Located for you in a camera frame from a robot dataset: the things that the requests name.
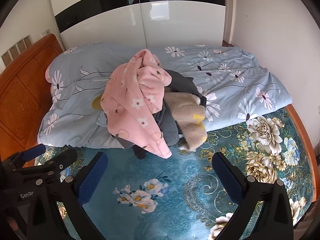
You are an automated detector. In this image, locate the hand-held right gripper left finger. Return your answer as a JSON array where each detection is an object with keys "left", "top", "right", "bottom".
[{"left": 26, "top": 152, "right": 108, "bottom": 240}]

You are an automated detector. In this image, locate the beige fleece garment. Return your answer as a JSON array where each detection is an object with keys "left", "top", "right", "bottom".
[{"left": 164, "top": 91, "right": 208, "bottom": 152}]

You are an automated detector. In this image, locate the teal floral blanket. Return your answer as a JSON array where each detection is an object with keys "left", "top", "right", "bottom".
[{"left": 34, "top": 105, "right": 315, "bottom": 240}]

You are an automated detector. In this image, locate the pink floral fleece garment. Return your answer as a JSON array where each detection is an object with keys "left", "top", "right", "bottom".
[{"left": 100, "top": 49, "right": 173, "bottom": 158}]

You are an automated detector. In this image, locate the wooden headboard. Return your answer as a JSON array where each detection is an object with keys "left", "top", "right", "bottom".
[{"left": 0, "top": 34, "right": 64, "bottom": 167}]

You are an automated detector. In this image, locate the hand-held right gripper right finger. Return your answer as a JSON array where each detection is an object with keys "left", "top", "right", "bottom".
[{"left": 212, "top": 152, "right": 294, "bottom": 240}]

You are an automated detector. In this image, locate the light blue floral quilt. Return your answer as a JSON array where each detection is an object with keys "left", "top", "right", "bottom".
[{"left": 37, "top": 44, "right": 293, "bottom": 148}]

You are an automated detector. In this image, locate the white glossy wardrobe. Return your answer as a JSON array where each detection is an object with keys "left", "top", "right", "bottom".
[{"left": 47, "top": 0, "right": 227, "bottom": 53}]

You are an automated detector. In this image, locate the mustard yellow garment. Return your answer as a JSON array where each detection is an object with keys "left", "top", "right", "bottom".
[{"left": 91, "top": 92, "right": 106, "bottom": 111}]

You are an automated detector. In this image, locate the dark grey garment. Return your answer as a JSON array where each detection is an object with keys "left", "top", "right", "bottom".
[{"left": 110, "top": 69, "right": 208, "bottom": 160}]

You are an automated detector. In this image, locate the wooden bed frame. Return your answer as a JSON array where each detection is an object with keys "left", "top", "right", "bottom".
[{"left": 285, "top": 104, "right": 320, "bottom": 200}]

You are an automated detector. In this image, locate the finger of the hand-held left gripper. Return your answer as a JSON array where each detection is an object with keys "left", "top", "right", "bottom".
[
  {"left": 12, "top": 148, "right": 78, "bottom": 182},
  {"left": 1, "top": 144, "right": 47, "bottom": 173}
]

